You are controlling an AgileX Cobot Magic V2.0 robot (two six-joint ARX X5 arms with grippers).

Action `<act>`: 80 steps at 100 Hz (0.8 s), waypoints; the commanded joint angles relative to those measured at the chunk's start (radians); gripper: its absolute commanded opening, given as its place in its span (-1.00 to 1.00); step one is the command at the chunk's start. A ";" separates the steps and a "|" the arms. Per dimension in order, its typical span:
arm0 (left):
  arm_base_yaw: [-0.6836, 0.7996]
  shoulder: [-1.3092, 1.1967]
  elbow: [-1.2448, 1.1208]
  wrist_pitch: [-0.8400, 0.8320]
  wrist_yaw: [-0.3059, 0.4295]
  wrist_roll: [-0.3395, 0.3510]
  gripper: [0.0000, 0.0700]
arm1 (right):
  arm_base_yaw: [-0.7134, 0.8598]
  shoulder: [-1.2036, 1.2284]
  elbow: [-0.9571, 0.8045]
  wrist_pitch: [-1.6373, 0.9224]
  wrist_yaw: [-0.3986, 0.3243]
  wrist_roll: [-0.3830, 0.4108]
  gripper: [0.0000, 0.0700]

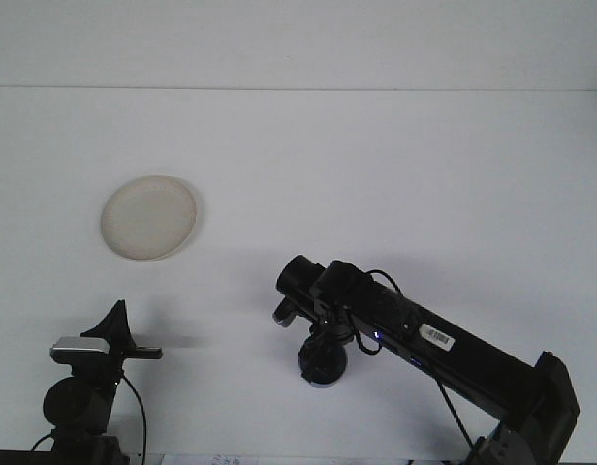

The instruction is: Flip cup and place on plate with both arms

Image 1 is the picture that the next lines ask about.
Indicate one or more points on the pale round plate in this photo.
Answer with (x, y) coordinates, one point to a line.
(148, 218)

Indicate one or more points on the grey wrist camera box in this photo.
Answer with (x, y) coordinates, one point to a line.
(283, 315)
(80, 346)

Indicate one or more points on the pale blue cup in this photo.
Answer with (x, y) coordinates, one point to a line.
(323, 370)

